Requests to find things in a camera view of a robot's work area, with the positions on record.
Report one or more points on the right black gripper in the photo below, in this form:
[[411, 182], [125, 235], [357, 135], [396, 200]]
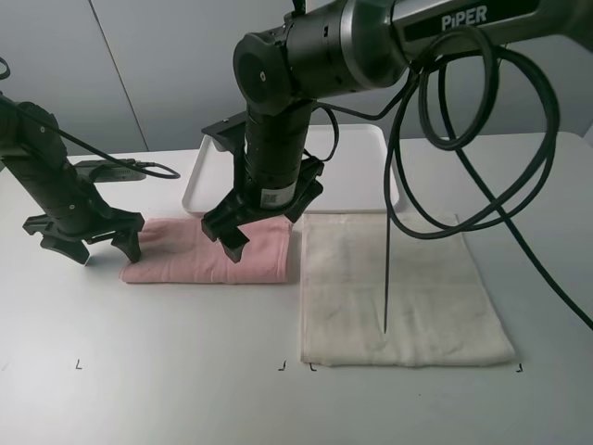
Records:
[[271, 176]]

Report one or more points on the pink towel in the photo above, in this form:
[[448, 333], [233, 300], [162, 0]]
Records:
[[176, 251]]

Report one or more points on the white plastic tray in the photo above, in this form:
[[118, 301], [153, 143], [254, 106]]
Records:
[[353, 180]]

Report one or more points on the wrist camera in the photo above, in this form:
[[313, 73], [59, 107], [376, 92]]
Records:
[[229, 134], [104, 171]]

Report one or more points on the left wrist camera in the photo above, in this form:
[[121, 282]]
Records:
[[104, 171]]

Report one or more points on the cream white towel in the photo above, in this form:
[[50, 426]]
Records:
[[371, 295]]

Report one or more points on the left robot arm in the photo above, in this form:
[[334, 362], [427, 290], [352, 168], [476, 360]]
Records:
[[33, 152]]

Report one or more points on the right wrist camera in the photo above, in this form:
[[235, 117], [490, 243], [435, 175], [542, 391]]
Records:
[[229, 134]]

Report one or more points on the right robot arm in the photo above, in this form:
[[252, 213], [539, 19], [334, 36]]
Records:
[[285, 73]]

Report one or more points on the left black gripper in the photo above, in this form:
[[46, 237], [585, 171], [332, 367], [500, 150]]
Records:
[[72, 215]]

